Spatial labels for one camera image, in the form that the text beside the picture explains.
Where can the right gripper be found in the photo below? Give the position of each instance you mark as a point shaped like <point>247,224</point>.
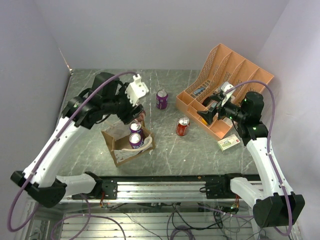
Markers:
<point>217,97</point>

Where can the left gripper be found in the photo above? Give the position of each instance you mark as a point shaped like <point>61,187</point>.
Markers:
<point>127,116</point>

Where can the red cola can back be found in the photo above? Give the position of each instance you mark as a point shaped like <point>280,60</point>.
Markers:
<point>141,116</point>

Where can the red cola can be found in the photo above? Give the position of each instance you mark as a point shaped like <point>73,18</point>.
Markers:
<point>182,126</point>
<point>141,116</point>

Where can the purple fanta can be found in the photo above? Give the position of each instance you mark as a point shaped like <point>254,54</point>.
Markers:
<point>136,127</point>
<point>135,140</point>
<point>161,99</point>

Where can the purple Fanta can front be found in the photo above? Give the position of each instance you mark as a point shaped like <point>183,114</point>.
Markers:
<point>135,140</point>

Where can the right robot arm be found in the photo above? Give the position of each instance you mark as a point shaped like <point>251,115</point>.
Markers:
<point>276,205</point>

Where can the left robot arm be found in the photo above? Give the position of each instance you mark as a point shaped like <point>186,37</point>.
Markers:
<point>107,96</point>

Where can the blue toy car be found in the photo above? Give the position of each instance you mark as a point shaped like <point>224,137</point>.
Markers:
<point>198,91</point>

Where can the purple Fanta can back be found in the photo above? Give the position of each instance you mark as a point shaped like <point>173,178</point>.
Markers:
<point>161,99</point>

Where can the green white small box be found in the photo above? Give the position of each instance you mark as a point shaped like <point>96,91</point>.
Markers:
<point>228,142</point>

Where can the orange plastic desk organizer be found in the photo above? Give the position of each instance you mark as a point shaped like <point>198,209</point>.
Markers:
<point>222,65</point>

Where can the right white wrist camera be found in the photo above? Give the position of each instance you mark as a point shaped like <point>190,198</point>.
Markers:
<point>227,91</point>

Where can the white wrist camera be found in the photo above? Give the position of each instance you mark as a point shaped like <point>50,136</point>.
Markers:
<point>227,91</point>
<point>136,90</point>

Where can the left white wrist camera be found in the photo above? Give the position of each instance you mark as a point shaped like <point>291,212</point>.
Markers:
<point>136,90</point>

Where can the aluminium mounting rail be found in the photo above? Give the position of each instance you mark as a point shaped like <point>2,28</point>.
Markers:
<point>183,188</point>

